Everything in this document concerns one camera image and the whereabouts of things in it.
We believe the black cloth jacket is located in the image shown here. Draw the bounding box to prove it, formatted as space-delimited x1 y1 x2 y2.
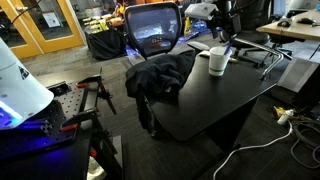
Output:
124 49 197 135

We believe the white paper cup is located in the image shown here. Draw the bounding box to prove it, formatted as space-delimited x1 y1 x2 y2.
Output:
208 46 232 78

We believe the yellow framed glass door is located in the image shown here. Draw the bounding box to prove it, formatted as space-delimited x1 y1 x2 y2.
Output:
11 0 86 55
0 0 45 61

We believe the grey coiled cable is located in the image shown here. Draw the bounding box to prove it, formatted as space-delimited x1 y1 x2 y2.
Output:
289 119 320 170

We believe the black white desk gadget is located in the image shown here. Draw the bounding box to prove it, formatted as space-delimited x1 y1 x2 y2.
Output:
276 16 293 29

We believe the white paper sign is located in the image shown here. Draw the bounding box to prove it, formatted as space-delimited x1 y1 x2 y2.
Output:
42 11 62 29

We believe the black orange bar clamp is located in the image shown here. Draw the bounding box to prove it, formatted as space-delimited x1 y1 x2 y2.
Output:
59 107 101 135
75 73 118 116

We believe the black chrome cantilever chair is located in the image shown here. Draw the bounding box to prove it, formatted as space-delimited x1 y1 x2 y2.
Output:
229 0 285 81

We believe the yellow power connector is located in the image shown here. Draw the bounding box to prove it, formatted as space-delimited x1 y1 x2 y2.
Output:
272 105 290 120

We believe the white floor cable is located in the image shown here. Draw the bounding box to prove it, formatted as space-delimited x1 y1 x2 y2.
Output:
212 121 295 180

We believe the black draped table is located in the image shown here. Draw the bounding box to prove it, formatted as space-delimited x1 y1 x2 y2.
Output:
82 22 128 61

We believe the blue capped white marker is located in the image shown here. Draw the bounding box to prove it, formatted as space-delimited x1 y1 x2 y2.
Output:
223 43 233 56

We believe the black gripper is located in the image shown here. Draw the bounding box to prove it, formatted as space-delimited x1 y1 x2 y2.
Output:
210 0 242 47

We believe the dark computer mouse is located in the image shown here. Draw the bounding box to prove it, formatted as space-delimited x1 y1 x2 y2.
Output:
296 16 316 25

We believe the light wooden desk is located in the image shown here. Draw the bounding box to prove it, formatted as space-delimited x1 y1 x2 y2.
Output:
256 9 320 112

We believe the black mesh back chair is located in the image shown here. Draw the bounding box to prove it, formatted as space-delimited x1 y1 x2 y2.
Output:
123 1 212 66

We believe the white plug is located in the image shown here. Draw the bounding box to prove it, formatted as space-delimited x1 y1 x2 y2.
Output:
276 108 295 126

